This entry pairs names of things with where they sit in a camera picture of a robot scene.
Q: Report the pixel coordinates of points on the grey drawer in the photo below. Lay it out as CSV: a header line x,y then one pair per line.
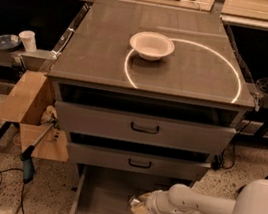
x,y
107,190
136,162
138,128

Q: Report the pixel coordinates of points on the middle grey drawer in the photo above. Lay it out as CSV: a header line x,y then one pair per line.
x,y
136,162

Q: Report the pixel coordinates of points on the blue handled tool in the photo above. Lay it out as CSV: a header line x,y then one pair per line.
x,y
26,156

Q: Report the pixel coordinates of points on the blue bowl on shelf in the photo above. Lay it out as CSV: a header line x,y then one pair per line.
x,y
9,42

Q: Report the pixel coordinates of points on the bottom grey drawer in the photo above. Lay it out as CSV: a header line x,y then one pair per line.
x,y
107,190

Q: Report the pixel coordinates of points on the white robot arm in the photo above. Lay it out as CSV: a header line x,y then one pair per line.
x,y
180,199

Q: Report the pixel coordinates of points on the crumpled beige cloth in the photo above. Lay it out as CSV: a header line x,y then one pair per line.
x,y
49,116

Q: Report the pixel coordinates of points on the white paper bowl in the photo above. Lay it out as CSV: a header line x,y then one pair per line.
x,y
151,46

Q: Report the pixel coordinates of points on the grey drawer cabinet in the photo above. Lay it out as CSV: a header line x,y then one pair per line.
x,y
199,82

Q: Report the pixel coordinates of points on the white paper cup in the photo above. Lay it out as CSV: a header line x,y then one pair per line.
x,y
28,40

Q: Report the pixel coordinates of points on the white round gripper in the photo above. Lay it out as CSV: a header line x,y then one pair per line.
x,y
152,202

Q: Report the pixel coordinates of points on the top grey drawer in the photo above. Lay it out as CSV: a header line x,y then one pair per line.
x,y
138,128

